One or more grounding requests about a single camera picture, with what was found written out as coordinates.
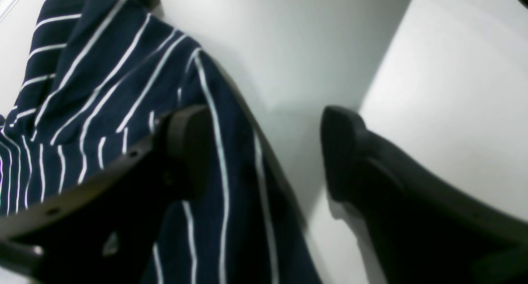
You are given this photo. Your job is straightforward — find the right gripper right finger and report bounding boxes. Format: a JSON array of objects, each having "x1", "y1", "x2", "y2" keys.
[{"x1": 319, "y1": 106, "x2": 528, "y2": 284}]

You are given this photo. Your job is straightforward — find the navy white striped T-shirt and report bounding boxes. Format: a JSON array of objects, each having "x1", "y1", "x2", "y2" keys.
[{"x1": 1, "y1": 0, "x2": 322, "y2": 284}]

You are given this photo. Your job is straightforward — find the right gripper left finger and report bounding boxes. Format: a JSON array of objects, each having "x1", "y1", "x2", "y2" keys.
[{"x1": 1, "y1": 105, "x2": 213, "y2": 284}]

